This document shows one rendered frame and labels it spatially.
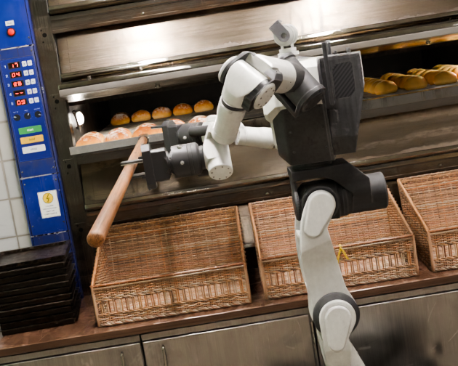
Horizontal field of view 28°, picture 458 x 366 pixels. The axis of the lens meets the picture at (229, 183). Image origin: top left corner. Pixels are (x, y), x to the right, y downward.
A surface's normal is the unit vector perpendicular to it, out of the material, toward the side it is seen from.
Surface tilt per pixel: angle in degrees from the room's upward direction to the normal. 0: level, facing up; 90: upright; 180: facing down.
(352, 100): 90
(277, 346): 91
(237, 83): 73
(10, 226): 90
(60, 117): 90
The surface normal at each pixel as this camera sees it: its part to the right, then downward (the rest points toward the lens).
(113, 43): -0.02, -0.20
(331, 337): 0.04, 0.14
